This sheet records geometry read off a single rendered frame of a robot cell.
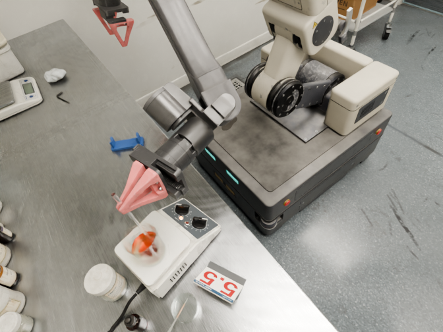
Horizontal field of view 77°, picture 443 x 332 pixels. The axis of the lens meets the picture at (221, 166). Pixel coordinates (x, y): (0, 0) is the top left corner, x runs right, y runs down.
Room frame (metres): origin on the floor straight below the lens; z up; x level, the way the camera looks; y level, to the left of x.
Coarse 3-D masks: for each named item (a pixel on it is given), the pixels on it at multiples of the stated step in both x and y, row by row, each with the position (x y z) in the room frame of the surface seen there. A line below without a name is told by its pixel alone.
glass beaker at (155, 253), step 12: (132, 228) 0.25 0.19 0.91; (144, 228) 0.25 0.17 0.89; (156, 228) 0.23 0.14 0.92; (132, 240) 0.24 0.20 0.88; (156, 240) 0.22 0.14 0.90; (132, 252) 0.21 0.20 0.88; (144, 252) 0.20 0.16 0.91; (156, 252) 0.20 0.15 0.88; (144, 264) 0.20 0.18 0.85; (156, 264) 0.20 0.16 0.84
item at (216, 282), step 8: (208, 272) 0.19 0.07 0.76; (200, 280) 0.17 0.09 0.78; (208, 280) 0.17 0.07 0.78; (216, 280) 0.17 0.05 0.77; (224, 280) 0.16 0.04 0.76; (216, 288) 0.15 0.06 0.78; (224, 288) 0.15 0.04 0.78; (232, 288) 0.14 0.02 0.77; (240, 288) 0.14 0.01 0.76; (232, 296) 0.13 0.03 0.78
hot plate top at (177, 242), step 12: (156, 216) 0.30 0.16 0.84; (168, 228) 0.27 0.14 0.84; (168, 240) 0.24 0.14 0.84; (180, 240) 0.24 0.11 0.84; (120, 252) 0.24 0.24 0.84; (168, 252) 0.22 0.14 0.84; (180, 252) 0.21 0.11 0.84; (132, 264) 0.21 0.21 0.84; (168, 264) 0.19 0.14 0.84; (144, 276) 0.18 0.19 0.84; (156, 276) 0.17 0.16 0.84
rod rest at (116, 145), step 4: (136, 132) 0.63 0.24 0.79; (136, 136) 0.62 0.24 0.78; (112, 140) 0.62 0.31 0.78; (120, 140) 0.64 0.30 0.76; (124, 140) 0.63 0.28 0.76; (128, 140) 0.63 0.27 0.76; (132, 140) 0.63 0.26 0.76; (136, 140) 0.61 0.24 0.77; (140, 140) 0.62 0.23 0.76; (112, 144) 0.61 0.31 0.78; (116, 144) 0.62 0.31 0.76; (120, 144) 0.62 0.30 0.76; (124, 144) 0.62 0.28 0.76; (128, 144) 0.61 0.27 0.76; (132, 144) 0.61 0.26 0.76; (136, 144) 0.61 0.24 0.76; (140, 144) 0.60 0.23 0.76; (112, 148) 0.61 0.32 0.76; (116, 148) 0.61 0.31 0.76; (120, 148) 0.60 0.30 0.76; (124, 148) 0.60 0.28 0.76; (128, 148) 0.60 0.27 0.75
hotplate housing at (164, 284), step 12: (168, 216) 0.31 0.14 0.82; (180, 228) 0.27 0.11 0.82; (216, 228) 0.27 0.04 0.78; (192, 240) 0.24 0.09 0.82; (204, 240) 0.24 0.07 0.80; (192, 252) 0.22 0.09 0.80; (180, 264) 0.20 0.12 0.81; (168, 276) 0.18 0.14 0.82; (180, 276) 0.19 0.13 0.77; (144, 288) 0.17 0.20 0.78; (156, 288) 0.16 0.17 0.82; (168, 288) 0.17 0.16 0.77
